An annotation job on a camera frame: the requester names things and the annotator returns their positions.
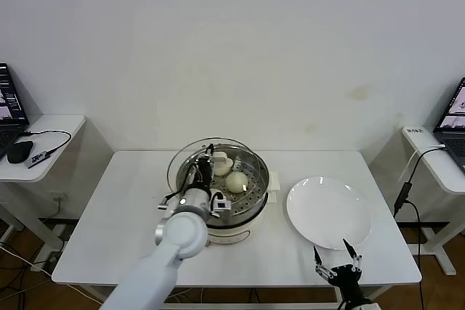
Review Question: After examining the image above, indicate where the thin black hub cable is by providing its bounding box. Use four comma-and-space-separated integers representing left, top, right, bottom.
23, 129, 73, 155

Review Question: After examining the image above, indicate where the grey usb hub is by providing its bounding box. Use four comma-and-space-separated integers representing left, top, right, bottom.
28, 150, 52, 170

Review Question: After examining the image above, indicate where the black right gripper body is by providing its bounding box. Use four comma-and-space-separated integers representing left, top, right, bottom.
328, 265, 364, 302

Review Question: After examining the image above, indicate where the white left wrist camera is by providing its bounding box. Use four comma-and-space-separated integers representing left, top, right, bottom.
210, 197, 233, 213

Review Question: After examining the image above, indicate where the cream electric cooking pot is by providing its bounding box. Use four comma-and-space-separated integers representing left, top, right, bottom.
165, 171, 281, 249

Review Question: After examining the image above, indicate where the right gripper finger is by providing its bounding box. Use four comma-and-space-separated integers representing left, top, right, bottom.
344, 239, 363, 274
313, 246, 337, 280

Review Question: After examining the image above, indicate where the white round plate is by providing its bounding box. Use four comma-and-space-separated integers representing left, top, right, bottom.
286, 177, 373, 252

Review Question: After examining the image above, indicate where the perforated steel steamer basket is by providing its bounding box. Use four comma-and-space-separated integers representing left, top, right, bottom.
177, 146, 272, 219

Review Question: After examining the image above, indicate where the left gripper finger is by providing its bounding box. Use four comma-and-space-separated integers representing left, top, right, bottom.
198, 144, 216, 166

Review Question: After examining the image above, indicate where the black cable with inline adapter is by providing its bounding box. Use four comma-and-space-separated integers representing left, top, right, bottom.
393, 144, 447, 310

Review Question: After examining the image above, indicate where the black laptop with pink screen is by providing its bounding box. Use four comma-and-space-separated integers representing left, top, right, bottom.
0, 63, 31, 160

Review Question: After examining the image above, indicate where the white side desk with label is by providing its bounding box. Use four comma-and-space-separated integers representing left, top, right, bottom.
401, 125, 465, 277

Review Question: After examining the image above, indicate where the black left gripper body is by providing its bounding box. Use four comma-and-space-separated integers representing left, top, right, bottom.
187, 163, 215, 192

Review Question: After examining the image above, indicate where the grey laptop with open screen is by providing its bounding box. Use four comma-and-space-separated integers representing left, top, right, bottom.
433, 77, 465, 173

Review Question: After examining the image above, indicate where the white side desk with mouse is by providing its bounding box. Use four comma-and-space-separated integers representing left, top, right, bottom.
0, 114, 87, 255

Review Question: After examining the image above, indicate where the glass pot lid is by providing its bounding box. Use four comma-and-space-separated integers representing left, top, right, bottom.
166, 137, 270, 202

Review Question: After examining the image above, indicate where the black computer mouse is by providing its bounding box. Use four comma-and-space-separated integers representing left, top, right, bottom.
7, 141, 34, 165

